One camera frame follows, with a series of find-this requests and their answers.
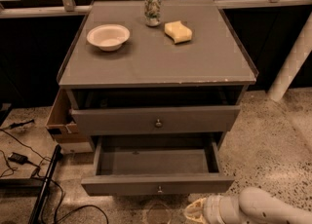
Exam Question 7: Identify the grey drawer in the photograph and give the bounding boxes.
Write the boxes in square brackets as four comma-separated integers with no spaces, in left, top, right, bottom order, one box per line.
[71,105,240,135]
[82,133,234,196]

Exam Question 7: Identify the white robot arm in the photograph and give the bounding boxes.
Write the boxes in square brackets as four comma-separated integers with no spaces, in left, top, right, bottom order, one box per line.
[184,15,312,224]

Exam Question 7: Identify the grey top drawer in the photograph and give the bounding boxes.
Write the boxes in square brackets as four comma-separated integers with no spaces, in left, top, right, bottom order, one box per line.
[71,105,240,135]

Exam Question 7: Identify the grey drawer cabinet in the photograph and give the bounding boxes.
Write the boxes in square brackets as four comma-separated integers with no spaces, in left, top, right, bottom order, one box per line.
[58,0,257,144]

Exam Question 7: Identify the black bar stand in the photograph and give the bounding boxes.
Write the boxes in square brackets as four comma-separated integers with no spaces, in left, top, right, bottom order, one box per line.
[28,145,61,224]

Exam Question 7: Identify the cardboard box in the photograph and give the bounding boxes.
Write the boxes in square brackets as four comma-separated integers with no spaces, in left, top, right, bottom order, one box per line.
[46,89,93,153]

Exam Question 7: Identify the yellow sponge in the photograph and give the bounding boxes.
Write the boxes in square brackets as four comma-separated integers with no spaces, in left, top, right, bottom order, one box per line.
[165,20,192,44]

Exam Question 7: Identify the black power adapter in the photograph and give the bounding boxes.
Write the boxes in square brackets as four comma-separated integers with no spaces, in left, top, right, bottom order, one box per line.
[8,152,28,165]

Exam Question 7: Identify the white paper bowl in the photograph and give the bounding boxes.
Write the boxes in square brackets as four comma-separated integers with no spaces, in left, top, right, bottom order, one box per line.
[87,24,130,52]

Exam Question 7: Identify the patterned drink can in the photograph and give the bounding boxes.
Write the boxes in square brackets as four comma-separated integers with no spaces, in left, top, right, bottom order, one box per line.
[144,0,162,27]

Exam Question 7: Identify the black floor cable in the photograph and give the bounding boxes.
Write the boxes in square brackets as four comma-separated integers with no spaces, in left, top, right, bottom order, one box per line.
[0,127,110,224]

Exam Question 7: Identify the black cable plug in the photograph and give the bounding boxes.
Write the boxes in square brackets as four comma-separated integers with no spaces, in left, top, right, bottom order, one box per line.
[2,119,35,130]

